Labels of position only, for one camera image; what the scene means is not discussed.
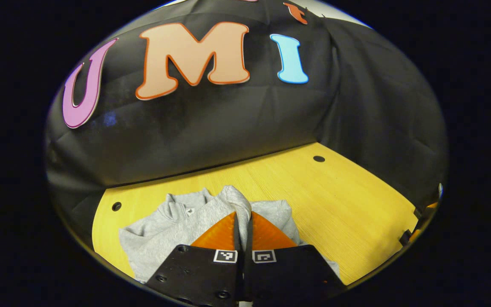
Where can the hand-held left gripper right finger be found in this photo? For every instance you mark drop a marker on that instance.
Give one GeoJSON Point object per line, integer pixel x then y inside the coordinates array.
{"type": "Point", "coordinates": [292, 273]}

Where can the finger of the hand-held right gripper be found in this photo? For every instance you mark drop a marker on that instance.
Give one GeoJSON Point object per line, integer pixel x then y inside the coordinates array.
{"type": "Point", "coordinates": [418, 224]}

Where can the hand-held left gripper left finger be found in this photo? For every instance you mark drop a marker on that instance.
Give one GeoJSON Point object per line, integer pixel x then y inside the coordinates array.
{"type": "Point", "coordinates": [194, 273]}

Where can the grey zip-neck sweatshirt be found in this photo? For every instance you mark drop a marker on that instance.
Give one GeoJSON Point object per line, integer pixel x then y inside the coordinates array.
{"type": "Point", "coordinates": [173, 230]}

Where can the black backdrop cloth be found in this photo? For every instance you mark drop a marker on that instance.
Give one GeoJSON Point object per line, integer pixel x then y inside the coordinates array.
{"type": "Point", "coordinates": [228, 123]}

